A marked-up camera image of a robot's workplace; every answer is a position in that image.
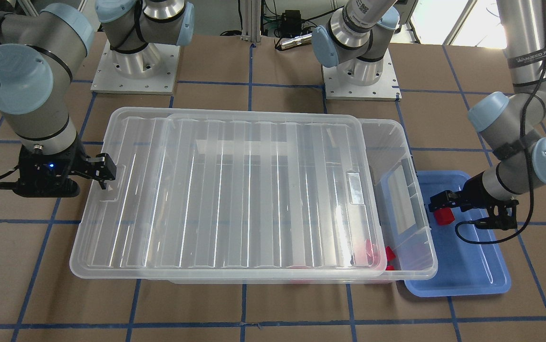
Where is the aluminium frame post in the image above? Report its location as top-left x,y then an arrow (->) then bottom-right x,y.
239,0 -> 263,45

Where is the clear plastic storage box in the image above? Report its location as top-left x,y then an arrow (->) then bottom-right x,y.
145,112 -> 416,284

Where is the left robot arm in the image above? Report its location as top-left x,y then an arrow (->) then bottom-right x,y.
312,0 -> 546,230

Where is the blue plastic tray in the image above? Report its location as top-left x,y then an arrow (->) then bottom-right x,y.
374,167 -> 512,297

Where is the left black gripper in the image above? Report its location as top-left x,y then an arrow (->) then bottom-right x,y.
428,172 -> 519,231

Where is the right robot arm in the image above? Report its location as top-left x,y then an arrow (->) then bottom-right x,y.
0,0 -> 195,198

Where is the clear plastic box lid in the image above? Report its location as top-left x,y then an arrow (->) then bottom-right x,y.
69,107 -> 387,284

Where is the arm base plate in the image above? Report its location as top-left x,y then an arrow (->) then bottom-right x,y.
321,50 -> 402,101
91,42 -> 181,95

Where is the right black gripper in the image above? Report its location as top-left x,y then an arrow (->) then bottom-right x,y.
14,142 -> 117,198

